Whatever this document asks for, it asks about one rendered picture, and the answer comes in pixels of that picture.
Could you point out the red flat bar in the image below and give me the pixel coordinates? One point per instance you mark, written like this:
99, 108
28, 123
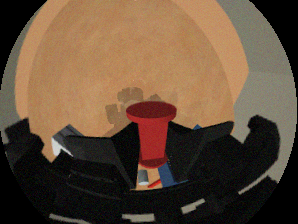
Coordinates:
155, 183

